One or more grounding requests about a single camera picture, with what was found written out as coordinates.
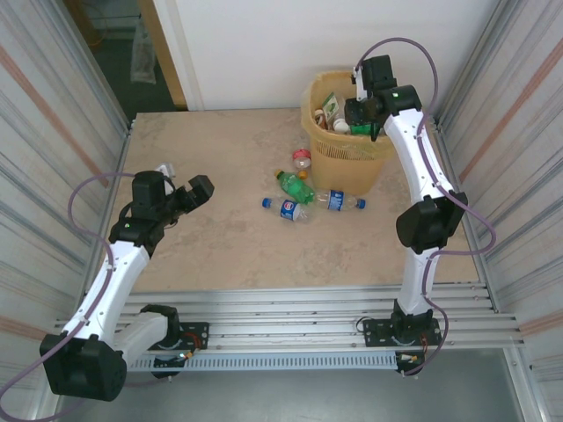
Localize green bottle yellow cap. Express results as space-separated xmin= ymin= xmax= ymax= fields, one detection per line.
xmin=274 ymin=169 xmax=318 ymax=205
xmin=348 ymin=122 xmax=380 ymax=138

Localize clear bottle pink red label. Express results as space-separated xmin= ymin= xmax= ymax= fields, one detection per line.
xmin=327 ymin=114 xmax=352 ymax=135

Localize clear bottle lime label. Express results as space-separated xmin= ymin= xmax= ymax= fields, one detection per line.
xmin=319 ymin=91 xmax=347 ymax=120

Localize clear bottle blue Pepsi label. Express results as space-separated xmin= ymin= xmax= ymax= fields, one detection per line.
xmin=261 ymin=197 xmax=318 ymax=223
xmin=313 ymin=188 xmax=368 ymax=213

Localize yellow waste basket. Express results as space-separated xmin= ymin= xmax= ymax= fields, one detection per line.
xmin=300 ymin=69 xmax=399 ymax=162

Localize clear plastic bag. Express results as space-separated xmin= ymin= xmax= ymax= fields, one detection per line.
xmin=130 ymin=17 xmax=158 ymax=85

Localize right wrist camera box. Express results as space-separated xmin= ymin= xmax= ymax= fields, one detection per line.
xmin=349 ymin=64 xmax=369 ymax=104

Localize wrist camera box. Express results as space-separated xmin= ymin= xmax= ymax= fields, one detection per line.
xmin=349 ymin=64 xmax=369 ymax=104
xmin=155 ymin=162 xmax=178 ymax=191

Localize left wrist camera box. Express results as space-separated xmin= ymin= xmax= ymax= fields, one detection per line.
xmin=155 ymin=162 xmax=178 ymax=191

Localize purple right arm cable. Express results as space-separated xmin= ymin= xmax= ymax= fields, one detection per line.
xmin=351 ymin=37 xmax=498 ymax=378

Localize aluminium frame rails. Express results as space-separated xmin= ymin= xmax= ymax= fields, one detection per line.
xmin=47 ymin=283 xmax=528 ymax=353

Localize wooden door frame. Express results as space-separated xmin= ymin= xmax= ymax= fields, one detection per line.
xmin=136 ymin=0 xmax=189 ymax=111

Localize coloured base wires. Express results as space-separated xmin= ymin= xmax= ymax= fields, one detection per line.
xmin=398 ymin=336 xmax=431 ymax=366
xmin=175 ymin=332 xmax=207 ymax=361

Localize white slotted cable duct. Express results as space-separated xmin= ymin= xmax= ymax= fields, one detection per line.
xmin=127 ymin=353 xmax=399 ymax=374

